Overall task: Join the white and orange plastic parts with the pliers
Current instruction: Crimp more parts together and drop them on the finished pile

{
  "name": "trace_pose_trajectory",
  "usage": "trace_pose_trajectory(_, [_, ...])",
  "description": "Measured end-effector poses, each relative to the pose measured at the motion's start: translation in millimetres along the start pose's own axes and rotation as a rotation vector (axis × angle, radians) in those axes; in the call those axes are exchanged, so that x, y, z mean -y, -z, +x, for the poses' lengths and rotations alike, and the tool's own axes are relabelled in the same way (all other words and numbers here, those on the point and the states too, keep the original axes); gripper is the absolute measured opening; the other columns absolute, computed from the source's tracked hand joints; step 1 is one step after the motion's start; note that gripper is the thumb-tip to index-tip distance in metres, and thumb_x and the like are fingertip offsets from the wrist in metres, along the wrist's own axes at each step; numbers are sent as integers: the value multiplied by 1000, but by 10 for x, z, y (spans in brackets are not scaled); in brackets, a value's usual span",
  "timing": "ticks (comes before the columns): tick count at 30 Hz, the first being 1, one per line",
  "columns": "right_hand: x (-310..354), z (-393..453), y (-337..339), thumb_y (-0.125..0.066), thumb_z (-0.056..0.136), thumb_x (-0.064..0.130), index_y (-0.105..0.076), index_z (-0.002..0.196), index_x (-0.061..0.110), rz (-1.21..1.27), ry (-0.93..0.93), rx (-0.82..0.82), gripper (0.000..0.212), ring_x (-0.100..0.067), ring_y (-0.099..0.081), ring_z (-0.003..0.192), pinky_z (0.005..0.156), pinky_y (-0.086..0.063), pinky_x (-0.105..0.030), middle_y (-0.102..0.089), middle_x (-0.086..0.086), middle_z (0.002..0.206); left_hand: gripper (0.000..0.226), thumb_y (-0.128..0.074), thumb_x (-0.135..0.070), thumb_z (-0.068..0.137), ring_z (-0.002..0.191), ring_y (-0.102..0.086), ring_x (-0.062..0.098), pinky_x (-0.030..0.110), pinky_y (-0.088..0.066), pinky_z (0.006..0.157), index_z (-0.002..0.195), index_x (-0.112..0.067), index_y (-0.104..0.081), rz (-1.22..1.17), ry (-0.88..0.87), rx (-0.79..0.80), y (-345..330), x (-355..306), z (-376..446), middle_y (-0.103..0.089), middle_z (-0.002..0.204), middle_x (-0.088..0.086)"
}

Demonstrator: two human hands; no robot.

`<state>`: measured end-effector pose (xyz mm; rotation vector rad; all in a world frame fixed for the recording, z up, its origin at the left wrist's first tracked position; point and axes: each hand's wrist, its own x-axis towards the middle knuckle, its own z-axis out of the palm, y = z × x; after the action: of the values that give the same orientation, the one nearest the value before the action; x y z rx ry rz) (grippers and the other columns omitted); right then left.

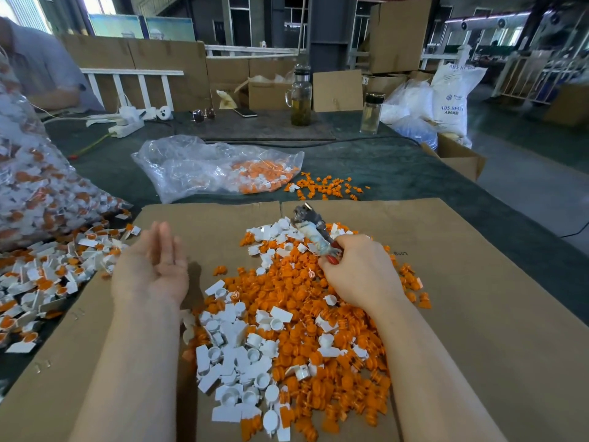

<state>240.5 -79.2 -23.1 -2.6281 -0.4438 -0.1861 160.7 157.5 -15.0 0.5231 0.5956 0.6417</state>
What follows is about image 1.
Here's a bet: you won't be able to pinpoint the person's right hand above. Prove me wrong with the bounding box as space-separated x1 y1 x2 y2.
319 235 407 314

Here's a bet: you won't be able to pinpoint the person's left hand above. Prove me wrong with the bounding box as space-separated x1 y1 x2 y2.
110 220 191 309

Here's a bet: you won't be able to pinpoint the silver red-handled pliers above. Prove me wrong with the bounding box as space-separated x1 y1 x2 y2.
293 202 344 262

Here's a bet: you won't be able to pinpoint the pile of assembled white-orange parts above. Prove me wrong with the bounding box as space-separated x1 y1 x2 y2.
0 211 144 403

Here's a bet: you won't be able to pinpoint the pile of orange and white parts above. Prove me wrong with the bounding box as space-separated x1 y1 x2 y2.
179 216 432 442

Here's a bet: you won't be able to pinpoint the person's right forearm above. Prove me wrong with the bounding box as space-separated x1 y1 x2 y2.
368 294 509 442

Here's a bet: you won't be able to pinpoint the person's left forearm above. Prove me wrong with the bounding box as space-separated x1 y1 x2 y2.
69 297 185 442

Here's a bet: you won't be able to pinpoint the scatter of orange offcuts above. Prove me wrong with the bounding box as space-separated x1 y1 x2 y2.
285 172 371 201

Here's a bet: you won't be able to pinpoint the small clear plastic bag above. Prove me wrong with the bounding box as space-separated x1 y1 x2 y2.
131 135 306 204

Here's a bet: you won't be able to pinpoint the large clear bag of seals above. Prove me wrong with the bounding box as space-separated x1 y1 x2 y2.
0 55 132 252

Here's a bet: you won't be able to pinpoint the open brown cardboard box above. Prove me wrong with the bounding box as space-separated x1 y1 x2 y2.
422 133 488 182

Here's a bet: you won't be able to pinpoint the white power strip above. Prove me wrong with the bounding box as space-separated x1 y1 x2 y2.
87 106 173 140

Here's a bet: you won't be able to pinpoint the glass bottle with black lid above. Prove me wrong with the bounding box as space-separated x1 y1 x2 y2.
360 91 386 134

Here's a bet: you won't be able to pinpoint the clear blue plastic bag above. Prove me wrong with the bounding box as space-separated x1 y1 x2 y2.
379 80 440 149

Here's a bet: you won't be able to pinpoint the flat brown cardboard panel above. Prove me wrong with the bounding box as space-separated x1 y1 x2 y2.
313 69 364 113

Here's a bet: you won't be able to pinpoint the glass tea jar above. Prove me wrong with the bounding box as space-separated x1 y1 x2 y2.
285 65 314 127

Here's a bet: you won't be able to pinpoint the white woven sack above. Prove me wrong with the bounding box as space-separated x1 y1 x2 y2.
431 45 488 146

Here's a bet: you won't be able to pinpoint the open cardboard box with paper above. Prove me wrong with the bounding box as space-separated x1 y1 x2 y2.
234 72 298 112

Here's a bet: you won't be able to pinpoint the row of upright cardboard sheets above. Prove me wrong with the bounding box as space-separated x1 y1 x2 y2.
57 36 303 113

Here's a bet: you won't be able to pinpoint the tall brown cardboard box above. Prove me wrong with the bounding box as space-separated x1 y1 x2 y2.
368 0 433 74

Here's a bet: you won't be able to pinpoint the dark steel pillar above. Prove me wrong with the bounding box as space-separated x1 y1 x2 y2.
308 0 358 72

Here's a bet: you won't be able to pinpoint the white metal rack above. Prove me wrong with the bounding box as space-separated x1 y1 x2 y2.
494 48 589 105

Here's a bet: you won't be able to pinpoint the white railing frame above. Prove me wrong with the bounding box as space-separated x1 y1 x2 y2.
81 69 185 113

